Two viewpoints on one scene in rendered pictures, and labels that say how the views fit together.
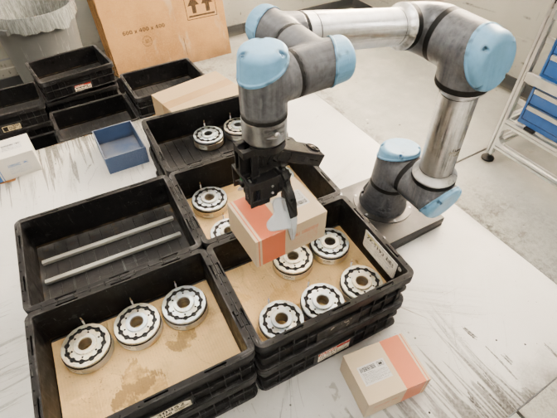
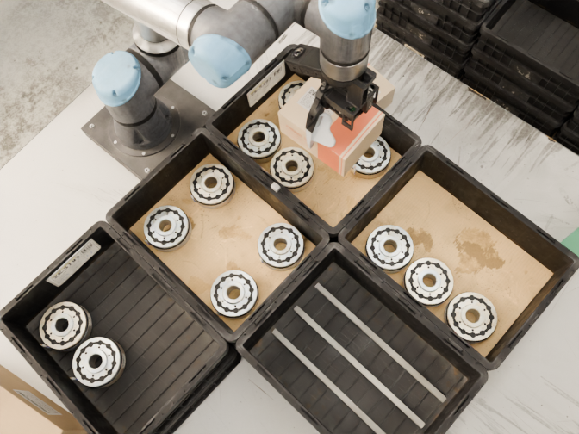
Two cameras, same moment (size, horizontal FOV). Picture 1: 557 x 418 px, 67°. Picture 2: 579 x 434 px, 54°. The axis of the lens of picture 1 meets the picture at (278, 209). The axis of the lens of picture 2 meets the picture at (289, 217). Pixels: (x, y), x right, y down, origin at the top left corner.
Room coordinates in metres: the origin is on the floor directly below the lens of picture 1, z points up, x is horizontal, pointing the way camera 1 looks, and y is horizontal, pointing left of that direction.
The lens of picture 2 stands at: (0.79, 0.50, 2.05)
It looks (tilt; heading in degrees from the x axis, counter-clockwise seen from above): 70 degrees down; 260
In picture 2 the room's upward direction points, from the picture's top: 9 degrees counter-clockwise
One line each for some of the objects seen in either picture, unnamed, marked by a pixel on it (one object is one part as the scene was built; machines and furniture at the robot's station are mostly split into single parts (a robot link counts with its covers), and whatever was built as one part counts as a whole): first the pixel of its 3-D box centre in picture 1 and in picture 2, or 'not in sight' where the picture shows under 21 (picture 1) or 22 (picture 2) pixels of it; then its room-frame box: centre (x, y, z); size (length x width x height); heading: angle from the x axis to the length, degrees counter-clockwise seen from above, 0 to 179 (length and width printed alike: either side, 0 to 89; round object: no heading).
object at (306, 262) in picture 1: (293, 257); (291, 166); (0.66, -0.04, 0.86); 0.10 x 0.10 x 0.01
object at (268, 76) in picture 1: (264, 81); (345, 19); (0.57, 0.02, 1.40); 0.09 x 0.08 x 0.11; 122
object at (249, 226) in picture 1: (276, 220); (330, 123); (0.59, 0.00, 1.08); 0.16 x 0.12 x 0.07; 121
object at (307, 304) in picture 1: (322, 301); not in sight; (0.53, -0.10, 0.86); 0.10 x 0.10 x 0.01
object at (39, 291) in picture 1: (113, 249); (357, 362); (0.68, 0.43, 0.87); 0.40 x 0.30 x 0.11; 118
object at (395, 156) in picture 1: (397, 163); (124, 85); (0.97, -0.35, 0.91); 0.13 x 0.12 x 0.14; 32
